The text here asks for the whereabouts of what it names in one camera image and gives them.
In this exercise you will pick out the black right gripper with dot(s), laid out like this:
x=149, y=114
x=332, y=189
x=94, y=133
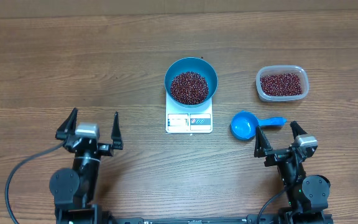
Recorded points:
x=261, y=147

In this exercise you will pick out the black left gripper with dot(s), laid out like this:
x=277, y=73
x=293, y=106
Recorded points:
x=107, y=149

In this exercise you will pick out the blue plastic measuring scoop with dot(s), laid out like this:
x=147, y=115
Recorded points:
x=243, y=124

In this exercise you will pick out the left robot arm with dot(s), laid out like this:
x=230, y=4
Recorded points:
x=74, y=188

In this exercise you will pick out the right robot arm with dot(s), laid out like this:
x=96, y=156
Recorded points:
x=307, y=195

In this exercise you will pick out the white digital kitchen scale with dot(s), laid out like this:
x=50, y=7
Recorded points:
x=188, y=119

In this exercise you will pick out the red beans in bowl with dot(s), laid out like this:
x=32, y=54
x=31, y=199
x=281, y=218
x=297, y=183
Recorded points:
x=189, y=88

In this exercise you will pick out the teal metal bowl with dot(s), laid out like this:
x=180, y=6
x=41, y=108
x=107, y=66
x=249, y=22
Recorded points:
x=192, y=64

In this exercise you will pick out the red adzuki beans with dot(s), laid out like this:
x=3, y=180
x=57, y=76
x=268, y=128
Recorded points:
x=286, y=84

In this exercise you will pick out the clear plastic container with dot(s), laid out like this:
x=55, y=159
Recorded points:
x=280, y=70

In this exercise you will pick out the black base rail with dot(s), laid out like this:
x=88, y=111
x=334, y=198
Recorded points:
x=250, y=219

